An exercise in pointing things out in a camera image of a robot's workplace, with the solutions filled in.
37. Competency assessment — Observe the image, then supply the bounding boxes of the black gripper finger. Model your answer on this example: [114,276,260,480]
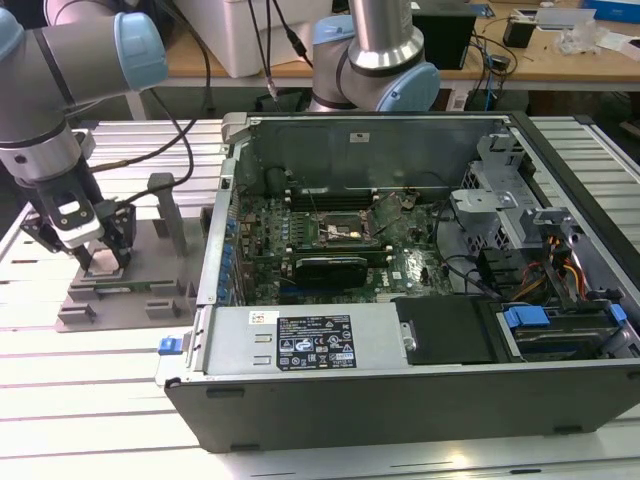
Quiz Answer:
[19,212,94,274]
[98,202,137,272]

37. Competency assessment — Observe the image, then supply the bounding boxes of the thin wire locking lever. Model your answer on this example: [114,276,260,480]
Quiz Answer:
[306,188,324,224]

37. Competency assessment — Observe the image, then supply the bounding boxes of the CPU socket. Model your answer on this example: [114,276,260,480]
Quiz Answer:
[314,209,374,246]

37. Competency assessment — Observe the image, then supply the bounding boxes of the grey plastic parts rack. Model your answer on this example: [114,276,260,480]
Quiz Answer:
[54,172,216,334]

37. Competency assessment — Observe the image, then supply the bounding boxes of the green RAM stick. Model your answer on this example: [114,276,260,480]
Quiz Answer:
[94,282,151,293]

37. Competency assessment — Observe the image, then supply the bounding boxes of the silver power supply with label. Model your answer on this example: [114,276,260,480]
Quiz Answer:
[202,303,409,376]

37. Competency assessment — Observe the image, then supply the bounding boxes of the black cylinder board component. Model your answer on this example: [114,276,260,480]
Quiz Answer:
[264,167,287,196]

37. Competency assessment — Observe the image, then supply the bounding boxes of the black RAM slot row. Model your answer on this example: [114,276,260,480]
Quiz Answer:
[287,242,391,266]
[289,187,376,211]

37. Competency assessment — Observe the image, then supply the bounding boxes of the black graphics card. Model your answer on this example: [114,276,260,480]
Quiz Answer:
[294,255,369,290]

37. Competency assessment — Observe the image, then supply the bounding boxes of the white printer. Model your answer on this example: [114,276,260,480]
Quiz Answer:
[174,0,354,79]

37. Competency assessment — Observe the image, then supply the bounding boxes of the green motherboard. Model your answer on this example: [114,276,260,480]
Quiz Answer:
[234,192,451,306]

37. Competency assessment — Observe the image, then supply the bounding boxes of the open grey PC case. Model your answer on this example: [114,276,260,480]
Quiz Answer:
[154,110,640,454]

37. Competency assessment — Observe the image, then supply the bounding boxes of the black drive bay cover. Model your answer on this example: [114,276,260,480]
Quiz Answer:
[392,295,501,366]

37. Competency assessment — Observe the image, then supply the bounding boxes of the metal drive cage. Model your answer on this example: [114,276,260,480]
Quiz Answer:
[449,132,581,261]

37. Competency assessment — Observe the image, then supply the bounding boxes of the black plastic connector block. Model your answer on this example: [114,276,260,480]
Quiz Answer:
[477,248,526,296]

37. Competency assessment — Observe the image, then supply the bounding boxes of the hard disk in blue carrier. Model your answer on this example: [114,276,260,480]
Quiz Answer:
[499,302,629,361]

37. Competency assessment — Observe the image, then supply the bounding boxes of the small black speaker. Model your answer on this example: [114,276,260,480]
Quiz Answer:
[502,17,537,49]

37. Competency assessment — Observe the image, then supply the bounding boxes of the wooden desk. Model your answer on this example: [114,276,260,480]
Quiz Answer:
[0,0,640,121]

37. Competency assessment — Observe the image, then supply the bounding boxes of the pale grey flat box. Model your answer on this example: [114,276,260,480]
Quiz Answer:
[534,8,597,32]

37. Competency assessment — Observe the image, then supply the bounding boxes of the clear plastic bags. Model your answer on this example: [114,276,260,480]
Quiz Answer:
[557,24,610,56]

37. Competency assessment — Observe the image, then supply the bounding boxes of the blue cardboard box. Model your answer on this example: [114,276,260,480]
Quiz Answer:
[582,0,640,24]

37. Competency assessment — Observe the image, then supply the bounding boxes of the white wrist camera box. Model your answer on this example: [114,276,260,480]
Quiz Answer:
[51,198,104,249]

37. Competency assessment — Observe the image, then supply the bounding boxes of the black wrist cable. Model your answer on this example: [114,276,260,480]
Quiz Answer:
[89,84,197,207]

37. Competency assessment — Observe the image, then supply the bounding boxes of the yellow orange wire bundle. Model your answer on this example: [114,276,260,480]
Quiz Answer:
[519,237,590,301]

